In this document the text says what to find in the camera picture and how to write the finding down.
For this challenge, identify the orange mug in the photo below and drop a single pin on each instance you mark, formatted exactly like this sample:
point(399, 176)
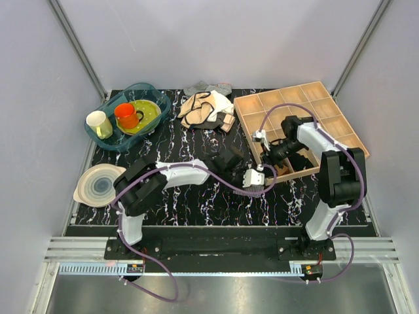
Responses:
point(128, 116)

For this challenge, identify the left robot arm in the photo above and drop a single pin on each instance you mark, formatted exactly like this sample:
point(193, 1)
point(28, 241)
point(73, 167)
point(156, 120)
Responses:
point(139, 187)

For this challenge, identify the grey patterned cloth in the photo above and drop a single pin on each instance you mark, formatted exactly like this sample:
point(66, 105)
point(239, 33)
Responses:
point(222, 88)

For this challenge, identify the rolled black underwear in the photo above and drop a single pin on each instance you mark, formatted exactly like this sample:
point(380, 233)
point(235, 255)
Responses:
point(300, 162)

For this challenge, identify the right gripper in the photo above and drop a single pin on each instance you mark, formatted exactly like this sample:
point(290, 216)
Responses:
point(270, 157)

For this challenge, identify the beige underwear black trim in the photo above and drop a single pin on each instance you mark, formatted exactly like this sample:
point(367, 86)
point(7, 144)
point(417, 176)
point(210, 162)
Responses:
point(199, 111)

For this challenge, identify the rolled tan underwear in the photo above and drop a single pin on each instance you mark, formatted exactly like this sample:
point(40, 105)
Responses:
point(282, 170)

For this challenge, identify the white cloth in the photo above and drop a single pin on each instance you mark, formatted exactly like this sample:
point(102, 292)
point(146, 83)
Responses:
point(221, 104)

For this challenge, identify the grey striped boxer underwear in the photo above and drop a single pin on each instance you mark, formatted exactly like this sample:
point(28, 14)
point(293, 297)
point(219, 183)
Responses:
point(252, 192)

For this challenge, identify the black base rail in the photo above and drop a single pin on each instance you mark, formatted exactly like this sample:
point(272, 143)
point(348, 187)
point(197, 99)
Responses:
point(204, 249)

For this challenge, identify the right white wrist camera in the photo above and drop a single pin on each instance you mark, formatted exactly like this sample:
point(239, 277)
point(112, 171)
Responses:
point(259, 136)

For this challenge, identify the wooden compartment tray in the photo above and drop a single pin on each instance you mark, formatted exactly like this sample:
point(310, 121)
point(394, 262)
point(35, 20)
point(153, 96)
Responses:
point(313, 105)

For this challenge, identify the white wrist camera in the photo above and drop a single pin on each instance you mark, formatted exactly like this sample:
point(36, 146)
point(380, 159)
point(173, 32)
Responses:
point(253, 180)
point(259, 136)

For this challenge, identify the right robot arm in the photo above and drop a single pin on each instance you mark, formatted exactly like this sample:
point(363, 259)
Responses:
point(341, 177)

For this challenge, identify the dark grey underwear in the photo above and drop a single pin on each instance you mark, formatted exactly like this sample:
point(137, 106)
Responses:
point(223, 121)

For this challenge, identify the cream yellow mug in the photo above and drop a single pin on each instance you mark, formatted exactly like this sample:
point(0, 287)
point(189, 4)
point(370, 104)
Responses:
point(100, 124)

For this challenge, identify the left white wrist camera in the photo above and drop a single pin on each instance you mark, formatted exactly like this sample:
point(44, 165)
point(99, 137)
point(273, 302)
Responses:
point(253, 180)

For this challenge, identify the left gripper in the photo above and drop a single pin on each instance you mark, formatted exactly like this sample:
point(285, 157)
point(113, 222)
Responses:
point(239, 171)

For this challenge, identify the black marble pattern mat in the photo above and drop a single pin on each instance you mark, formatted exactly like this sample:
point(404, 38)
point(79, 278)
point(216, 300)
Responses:
point(290, 203)

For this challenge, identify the yellow-green dotted plate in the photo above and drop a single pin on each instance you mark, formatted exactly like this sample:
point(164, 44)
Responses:
point(150, 120)

